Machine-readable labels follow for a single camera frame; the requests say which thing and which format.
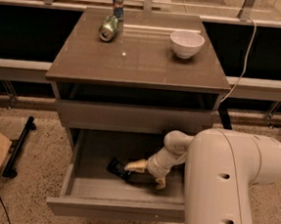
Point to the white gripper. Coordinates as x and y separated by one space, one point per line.
155 167

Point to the black rxbar chocolate wrapper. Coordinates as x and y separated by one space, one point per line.
117 168

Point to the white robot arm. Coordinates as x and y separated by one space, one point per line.
220 166

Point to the open grey middle drawer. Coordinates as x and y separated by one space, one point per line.
91 190

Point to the closed grey upper drawer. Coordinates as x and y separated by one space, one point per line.
115 117

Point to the grey drawer cabinet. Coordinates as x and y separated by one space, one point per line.
137 68

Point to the white ceramic bowl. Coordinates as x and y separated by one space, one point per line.
186 44

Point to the black metal stand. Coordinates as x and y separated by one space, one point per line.
10 170

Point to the green soda can lying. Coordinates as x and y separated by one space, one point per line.
109 28

